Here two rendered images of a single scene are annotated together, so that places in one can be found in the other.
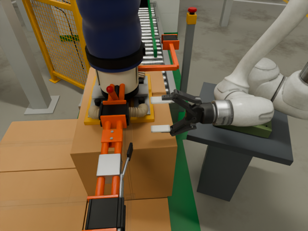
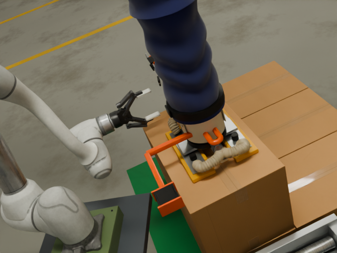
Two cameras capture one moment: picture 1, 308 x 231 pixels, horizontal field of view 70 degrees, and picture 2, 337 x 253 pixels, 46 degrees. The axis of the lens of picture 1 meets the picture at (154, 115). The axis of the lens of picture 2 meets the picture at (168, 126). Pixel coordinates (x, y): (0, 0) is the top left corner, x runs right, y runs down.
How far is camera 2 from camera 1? 2.12 m
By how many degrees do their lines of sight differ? 98
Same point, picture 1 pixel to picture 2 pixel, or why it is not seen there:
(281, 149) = not seen: hidden behind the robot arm
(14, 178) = (316, 132)
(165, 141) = (152, 126)
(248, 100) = (83, 123)
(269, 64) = (47, 192)
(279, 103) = not seen: hidden behind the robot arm
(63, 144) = (307, 175)
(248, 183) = not seen: outside the picture
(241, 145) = (96, 204)
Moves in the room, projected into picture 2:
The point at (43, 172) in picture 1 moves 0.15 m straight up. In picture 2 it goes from (296, 147) to (293, 126)
